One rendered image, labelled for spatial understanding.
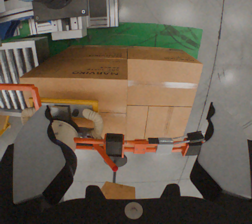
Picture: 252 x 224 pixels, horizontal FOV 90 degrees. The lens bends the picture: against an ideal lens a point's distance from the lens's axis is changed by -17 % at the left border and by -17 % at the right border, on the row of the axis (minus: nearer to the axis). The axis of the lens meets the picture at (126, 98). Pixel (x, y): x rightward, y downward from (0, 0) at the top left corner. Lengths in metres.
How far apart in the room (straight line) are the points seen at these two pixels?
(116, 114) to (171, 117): 0.69
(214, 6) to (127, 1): 0.92
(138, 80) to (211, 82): 1.15
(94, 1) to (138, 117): 1.10
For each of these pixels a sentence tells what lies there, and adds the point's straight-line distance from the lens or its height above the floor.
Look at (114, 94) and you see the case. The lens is 0.78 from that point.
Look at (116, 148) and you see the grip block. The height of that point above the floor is 1.20.
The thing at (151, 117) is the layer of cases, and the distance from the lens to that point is 1.38.
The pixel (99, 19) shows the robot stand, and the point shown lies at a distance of 1.42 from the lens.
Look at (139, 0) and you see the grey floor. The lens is 1.64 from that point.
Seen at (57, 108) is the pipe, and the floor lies 1.10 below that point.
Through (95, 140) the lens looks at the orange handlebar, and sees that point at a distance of 0.64.
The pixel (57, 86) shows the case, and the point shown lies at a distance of 0.83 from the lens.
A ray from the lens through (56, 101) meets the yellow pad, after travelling 0.72.
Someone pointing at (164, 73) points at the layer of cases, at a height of 0.54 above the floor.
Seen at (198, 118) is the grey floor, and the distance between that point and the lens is 2.30.
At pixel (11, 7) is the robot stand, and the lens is 0.87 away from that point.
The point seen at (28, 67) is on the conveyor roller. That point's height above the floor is 0.55.
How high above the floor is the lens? 1.63
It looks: 61 degrees down
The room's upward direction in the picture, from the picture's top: 180 degrees counter-clockwise
